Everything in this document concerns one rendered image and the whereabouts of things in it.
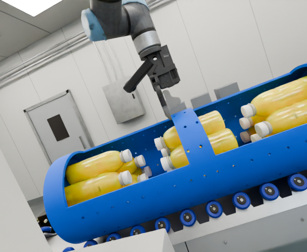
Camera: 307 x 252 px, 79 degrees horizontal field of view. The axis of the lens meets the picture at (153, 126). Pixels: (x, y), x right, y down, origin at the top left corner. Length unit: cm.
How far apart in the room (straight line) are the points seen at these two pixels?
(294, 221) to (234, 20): 372
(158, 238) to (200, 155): 27
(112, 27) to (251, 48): 363
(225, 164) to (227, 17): 372
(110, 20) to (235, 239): 64
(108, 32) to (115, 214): 47
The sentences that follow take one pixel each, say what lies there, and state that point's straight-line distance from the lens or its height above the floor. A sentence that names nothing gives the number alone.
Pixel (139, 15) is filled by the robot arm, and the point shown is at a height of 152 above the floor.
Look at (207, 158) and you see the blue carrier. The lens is 47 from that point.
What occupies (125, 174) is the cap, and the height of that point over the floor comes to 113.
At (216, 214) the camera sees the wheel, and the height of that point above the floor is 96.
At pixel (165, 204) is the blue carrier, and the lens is 52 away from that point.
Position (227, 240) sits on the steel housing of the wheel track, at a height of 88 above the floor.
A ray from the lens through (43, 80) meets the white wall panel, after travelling 483.
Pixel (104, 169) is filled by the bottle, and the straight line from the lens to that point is 61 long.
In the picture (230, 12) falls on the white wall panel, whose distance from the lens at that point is 411.
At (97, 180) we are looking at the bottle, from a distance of 59.
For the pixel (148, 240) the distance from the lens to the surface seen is 24.
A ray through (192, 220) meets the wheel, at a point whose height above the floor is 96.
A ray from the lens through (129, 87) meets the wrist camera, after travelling 57.
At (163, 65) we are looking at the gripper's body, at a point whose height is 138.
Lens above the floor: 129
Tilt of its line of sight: 7 degrees down
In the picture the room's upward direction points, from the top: 22 degrees counter-clockwise
